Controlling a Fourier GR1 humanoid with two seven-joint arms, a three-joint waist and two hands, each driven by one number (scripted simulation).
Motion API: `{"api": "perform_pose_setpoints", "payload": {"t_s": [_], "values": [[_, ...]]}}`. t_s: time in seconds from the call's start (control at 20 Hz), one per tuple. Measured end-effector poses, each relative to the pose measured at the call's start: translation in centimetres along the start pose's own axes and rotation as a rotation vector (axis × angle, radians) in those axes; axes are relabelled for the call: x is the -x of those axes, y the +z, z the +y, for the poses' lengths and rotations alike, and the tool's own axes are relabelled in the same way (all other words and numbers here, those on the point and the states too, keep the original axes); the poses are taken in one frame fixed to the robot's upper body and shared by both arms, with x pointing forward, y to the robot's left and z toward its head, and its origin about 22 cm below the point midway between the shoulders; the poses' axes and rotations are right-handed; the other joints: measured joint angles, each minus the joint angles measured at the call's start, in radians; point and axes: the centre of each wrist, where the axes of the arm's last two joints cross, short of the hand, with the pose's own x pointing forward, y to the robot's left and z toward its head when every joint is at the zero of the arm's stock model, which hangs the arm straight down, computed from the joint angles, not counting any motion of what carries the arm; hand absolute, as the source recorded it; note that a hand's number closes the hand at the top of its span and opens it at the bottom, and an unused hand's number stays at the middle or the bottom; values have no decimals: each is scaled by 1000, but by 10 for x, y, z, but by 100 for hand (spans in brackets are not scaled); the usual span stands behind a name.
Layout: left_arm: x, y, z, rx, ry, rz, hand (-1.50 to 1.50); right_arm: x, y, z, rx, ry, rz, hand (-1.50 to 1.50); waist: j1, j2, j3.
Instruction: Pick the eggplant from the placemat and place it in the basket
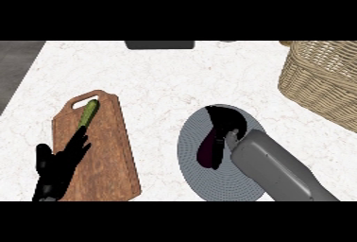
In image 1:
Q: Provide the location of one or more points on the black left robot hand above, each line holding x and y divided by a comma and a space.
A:
56, 170

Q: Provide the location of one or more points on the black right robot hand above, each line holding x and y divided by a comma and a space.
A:
225, 121

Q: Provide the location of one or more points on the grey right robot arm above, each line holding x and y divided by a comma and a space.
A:
275, 170

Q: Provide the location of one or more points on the dark purple eggplant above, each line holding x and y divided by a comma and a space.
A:
208, 154

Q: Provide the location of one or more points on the round grey woven placemat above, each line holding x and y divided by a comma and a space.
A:
219, 179

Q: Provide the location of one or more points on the tan wicker basket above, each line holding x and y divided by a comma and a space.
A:
325, 78

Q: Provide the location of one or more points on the brown wooden cutting board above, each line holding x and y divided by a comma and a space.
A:
105, 154

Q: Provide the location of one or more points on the green cucumber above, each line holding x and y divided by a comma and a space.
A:
89, 113

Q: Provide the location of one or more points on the dark grey flat appliance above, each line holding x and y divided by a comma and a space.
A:
160, 44

